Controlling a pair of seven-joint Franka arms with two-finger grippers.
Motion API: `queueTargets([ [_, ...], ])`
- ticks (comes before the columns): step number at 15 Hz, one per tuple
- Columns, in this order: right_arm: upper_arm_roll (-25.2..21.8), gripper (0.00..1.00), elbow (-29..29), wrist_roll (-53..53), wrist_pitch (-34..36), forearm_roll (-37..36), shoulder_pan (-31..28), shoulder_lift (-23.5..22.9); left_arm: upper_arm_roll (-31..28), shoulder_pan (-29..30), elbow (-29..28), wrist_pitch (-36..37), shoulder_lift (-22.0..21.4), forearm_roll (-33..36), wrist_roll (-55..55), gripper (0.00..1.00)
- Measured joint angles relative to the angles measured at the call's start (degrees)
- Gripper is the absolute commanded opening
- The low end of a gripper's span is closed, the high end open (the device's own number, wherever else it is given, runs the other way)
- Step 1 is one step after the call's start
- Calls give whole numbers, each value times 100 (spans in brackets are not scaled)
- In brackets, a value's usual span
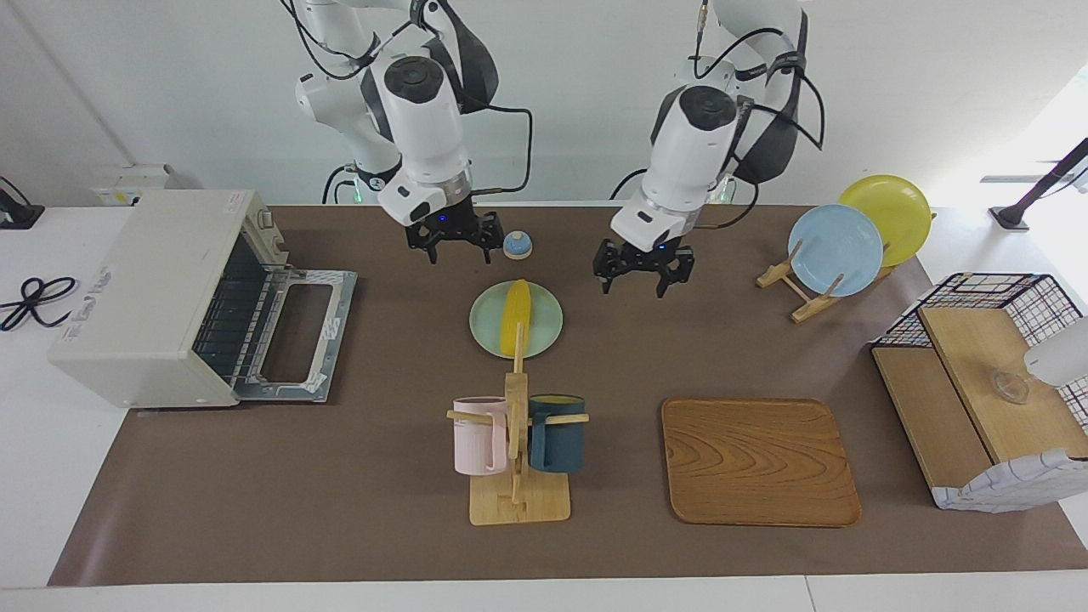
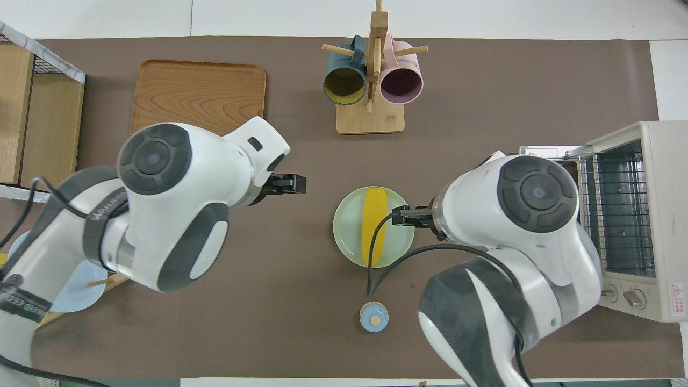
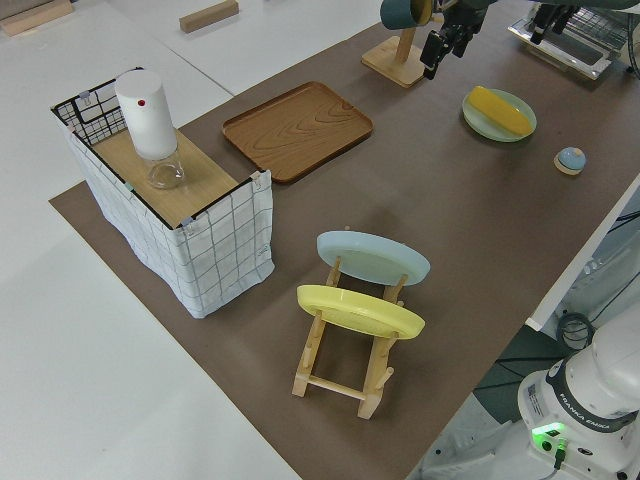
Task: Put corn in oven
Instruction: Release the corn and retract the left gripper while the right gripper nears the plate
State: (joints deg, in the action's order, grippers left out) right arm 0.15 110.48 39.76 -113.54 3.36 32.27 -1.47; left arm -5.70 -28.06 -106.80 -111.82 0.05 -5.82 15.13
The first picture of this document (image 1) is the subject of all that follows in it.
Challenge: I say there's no black desk clamp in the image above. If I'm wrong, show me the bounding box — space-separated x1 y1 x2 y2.
0 177 45 230

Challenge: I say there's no coiled black cable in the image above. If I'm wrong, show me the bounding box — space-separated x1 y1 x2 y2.
0 276 79 332

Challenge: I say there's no brown wooden tray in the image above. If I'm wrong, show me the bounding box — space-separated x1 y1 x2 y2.
661 397 862 528

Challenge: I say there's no brown table mat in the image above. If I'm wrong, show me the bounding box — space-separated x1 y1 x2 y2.
47 204 1088 587

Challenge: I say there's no black wire basket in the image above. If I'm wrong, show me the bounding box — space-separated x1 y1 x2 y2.
871 272 1088 426

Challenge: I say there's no white wall box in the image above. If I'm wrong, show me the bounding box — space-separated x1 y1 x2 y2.
92 164 184 207

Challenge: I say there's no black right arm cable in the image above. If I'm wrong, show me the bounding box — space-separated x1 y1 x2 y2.
280 0 534 198

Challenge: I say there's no black angled stand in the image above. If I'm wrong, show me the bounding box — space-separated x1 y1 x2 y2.
990 138 1088 231

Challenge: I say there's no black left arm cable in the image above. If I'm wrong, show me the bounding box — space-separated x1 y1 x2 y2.
693 0 825 230

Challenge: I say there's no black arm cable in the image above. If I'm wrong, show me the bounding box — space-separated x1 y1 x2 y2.
280 0 534 198
693 0 825 230

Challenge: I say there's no toaster oven glass door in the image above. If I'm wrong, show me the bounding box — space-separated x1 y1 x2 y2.
234 266 359 404

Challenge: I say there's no pink mug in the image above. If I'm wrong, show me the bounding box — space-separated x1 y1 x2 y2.
452 396 511 477

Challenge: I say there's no wooden plate rack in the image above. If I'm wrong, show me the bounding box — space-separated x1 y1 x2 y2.
756 212 936 324

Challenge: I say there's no metal oven wire rack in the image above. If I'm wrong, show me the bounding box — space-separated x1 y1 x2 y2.
194 234 294 388

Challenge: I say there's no white toaster oven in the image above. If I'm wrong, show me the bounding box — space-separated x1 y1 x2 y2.
48 189 294 410

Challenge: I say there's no yellow plate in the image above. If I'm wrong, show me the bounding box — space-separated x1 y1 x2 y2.
838 174 932 269

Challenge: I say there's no dark blue mug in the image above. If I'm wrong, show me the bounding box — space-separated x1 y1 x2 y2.
527 394 587 474

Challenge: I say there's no black wire basket shelf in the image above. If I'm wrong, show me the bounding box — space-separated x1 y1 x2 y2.
872 306 1088 494

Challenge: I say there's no light blue plate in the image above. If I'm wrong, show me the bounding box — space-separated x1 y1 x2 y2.
787 204 885 298

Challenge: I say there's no wooden mug rack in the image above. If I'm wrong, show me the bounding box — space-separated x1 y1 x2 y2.
447 321 590 526

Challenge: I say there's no white rounded object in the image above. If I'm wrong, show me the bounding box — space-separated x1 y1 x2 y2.
1023 316 1088 388

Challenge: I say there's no yellow corn cob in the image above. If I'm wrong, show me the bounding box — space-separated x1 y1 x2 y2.
499 280 533 358

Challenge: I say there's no mint green plate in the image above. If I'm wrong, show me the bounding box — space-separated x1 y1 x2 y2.
469 280 564 360

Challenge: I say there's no white checkered cloth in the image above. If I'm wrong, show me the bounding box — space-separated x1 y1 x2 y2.
931 448 1088 513

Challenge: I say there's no small clear glass object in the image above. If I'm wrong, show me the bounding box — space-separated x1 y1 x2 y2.
990 370 1031 405

